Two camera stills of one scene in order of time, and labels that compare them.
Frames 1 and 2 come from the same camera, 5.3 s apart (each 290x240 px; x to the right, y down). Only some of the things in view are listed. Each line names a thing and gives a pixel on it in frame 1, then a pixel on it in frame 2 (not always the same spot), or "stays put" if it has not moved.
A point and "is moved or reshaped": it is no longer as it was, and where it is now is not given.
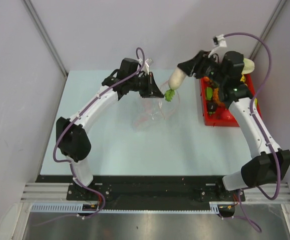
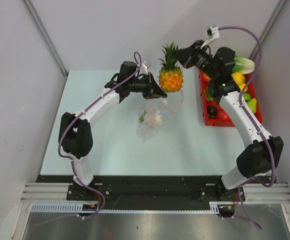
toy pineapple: [216, 99] is moved or reshaped
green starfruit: [209, 93] stays put
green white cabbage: [249, 66] stays put
